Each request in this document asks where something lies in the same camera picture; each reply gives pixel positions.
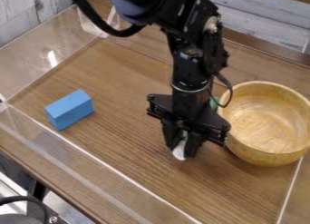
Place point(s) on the green white dry-erase marker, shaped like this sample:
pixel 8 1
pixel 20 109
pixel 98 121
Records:
pixel 180 150

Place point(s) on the black metal bracket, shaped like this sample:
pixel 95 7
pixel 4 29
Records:
pixel 37 212

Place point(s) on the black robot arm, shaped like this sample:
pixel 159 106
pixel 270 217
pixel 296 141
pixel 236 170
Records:
pixel 192 24

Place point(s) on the clear acrylic tray wall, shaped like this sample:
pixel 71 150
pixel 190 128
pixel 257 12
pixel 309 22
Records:
pixel 107 163

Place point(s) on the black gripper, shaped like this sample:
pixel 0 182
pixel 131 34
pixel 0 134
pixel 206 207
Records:
pixel 185 111

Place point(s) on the blue foam block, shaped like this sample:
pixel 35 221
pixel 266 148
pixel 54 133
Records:
pixel 70 109

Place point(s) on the brown wooden bowl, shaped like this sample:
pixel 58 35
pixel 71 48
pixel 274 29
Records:
pixel 269 115

